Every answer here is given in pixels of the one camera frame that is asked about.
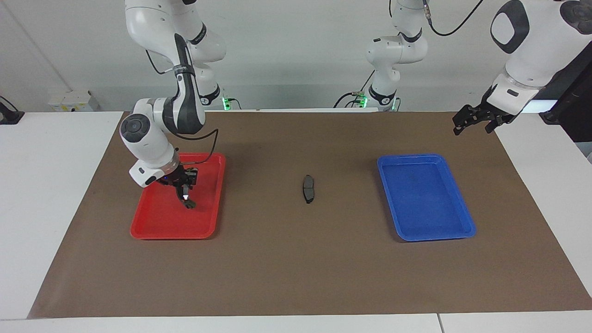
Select red plastic tray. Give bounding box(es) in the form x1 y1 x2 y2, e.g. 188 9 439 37
129 153 227 241

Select black monitor stand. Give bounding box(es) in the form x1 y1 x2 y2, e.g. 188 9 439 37
538 41 592 143

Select blue plastic tray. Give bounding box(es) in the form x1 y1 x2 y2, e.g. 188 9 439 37
376 154 477 242

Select brown table mat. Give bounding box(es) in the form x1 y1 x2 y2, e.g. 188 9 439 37
27 110 592 320

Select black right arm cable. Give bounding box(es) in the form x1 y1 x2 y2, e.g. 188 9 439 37
145 33 219 166

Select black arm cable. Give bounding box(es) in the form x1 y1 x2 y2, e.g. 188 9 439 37
145 33 219 166
422 0 484 37

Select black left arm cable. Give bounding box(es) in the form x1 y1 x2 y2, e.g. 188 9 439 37
422 0 484 37

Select black left base cable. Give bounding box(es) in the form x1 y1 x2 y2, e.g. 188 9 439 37
339 69 376 110

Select white wall socket box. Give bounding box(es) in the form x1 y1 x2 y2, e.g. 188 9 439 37
48 90 100 112

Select black clamp mount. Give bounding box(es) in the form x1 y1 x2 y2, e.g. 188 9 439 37
0 95 25 125

